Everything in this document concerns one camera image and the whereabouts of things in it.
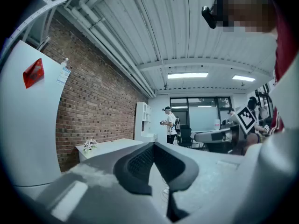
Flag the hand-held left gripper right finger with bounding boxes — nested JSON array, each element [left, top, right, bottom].
[[153, 141, 199, 223]]

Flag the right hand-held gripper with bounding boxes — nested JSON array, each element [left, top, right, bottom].
[[194, 105, 257, 147]]

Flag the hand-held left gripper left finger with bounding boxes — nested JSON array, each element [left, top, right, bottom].
[[113, 142, 155, 196]]

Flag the person's right forearm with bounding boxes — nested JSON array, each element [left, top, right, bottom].
[[242, 133, 265, 155]]

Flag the black office chair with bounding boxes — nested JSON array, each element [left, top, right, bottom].
[[178, 124, 192, 148]]

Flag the dark framed window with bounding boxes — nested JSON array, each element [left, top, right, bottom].
[[170, 97, 232, 133]]

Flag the white desk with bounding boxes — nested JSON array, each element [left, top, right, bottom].
[[75, 138, 144, 163]]

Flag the white shelf cabinet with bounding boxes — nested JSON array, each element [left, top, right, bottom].
[[134, 101, 159, 143]]

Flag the pink and white flowers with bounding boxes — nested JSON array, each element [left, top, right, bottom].
[[83, 139, 99, 153]]

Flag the ceiling light panel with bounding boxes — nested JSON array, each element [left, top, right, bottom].
[[232, 75, 256, 82], [167, 72, 209, 79]]

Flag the white refrigerator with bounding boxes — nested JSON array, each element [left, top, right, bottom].
[[0, 40, 72, 188]]

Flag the white and blue label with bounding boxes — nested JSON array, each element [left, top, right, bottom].
[[56, 66, 71, 86]]

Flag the person's head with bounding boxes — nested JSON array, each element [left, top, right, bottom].
[[216, 0, 278, 34]]

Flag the white ceiling pipes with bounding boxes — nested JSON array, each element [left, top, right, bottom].
[[64, 0, 157, 98]]

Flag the black head camera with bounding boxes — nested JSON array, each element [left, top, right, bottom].
[[201, 5, 218, 29]]

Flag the perforated metal cable tray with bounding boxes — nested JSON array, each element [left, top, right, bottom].
[[4, 0, 67, 47]]

